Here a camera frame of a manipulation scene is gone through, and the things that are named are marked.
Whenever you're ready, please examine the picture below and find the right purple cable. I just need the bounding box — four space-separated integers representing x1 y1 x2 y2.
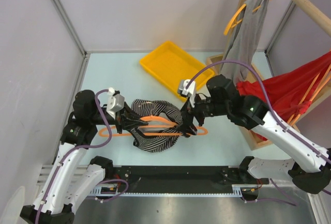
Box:
187 59 331 206

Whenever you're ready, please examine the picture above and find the white cable duct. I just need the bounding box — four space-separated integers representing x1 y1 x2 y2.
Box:
87 185 261 201

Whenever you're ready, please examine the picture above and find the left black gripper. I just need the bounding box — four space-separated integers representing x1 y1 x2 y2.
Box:
89 101 148 133

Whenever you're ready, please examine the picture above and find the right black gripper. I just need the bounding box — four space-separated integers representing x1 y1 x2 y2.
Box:
175 91 229 136

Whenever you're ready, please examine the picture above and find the orange hanger with red top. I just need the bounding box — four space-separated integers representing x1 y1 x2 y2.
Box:
287 63 331 126

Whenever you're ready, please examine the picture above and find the grey tank top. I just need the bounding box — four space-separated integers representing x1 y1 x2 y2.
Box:
219 0 272 86

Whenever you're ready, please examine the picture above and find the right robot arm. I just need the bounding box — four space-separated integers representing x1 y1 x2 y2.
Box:
176 75 330 194

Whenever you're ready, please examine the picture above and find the wooden clothes rack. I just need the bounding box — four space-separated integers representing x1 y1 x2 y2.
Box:
205 0 330 151

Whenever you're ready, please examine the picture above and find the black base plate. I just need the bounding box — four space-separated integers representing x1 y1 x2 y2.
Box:
106 166 269 191

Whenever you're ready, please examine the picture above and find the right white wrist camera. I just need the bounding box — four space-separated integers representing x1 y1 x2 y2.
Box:
177 79 197 108

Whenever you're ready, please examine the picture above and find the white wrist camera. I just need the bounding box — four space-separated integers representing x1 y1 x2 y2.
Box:
177 79 197 108
106 87 125 119

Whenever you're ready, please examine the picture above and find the yellow plastic tray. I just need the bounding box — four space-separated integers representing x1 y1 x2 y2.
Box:
140 41 206 101

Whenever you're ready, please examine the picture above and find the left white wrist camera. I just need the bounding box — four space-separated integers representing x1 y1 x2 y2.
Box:
106 87 125 119

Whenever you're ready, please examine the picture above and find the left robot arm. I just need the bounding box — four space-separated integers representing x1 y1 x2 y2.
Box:
20 88 148 223

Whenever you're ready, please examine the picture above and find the red tank top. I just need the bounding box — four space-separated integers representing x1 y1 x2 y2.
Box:
236 50 331 142

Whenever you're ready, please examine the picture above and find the striped tank top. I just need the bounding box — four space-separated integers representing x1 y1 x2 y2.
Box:
128 99 190 153

